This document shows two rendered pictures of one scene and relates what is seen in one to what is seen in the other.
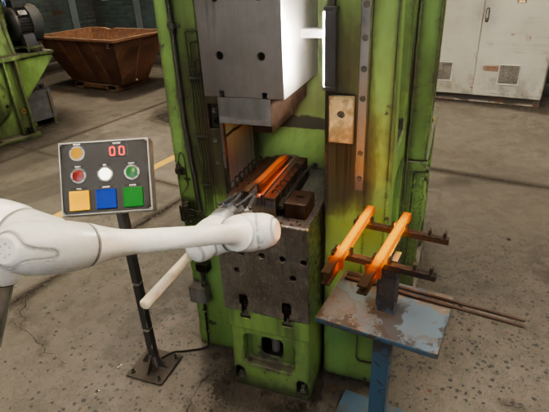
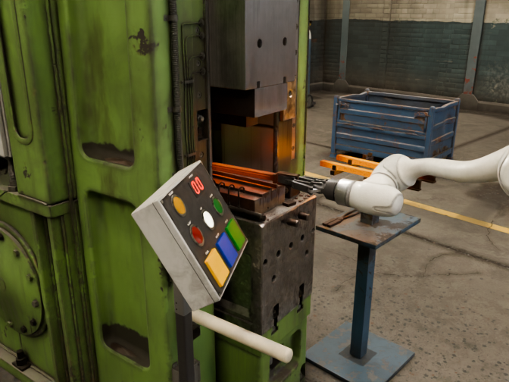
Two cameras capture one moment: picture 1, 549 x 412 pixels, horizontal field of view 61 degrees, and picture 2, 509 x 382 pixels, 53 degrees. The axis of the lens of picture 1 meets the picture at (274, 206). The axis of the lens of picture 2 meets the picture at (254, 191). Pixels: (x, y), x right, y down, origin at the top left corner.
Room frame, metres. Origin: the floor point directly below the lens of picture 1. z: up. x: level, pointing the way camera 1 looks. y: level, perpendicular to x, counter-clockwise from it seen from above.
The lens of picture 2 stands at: (1.24, 1.79, 1.60)
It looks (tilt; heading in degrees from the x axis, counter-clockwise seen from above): 19 degrees down; 284
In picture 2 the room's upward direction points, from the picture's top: straight up
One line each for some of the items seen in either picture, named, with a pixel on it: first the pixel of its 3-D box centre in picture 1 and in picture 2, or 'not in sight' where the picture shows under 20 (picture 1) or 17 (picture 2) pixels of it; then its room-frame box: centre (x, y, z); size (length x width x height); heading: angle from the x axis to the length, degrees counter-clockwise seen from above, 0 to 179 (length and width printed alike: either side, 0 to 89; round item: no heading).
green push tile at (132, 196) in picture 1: (133, 196); (233, 234); (1.62, 0.53, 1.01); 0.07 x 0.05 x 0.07; 93
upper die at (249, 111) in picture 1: (265, 96); (223, 94); (1.80, 0.01, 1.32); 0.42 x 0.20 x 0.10; 158
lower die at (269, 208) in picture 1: (270, 181); (225, 187); (1.80, 0.01, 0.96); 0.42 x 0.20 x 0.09; 158
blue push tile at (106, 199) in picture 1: (106, 199); (225, 250); (1.61, 0.63, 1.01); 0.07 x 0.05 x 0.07; 93
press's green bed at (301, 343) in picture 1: (288, 315); (233, 338); (1.79, -0.04, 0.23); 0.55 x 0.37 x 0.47; 158
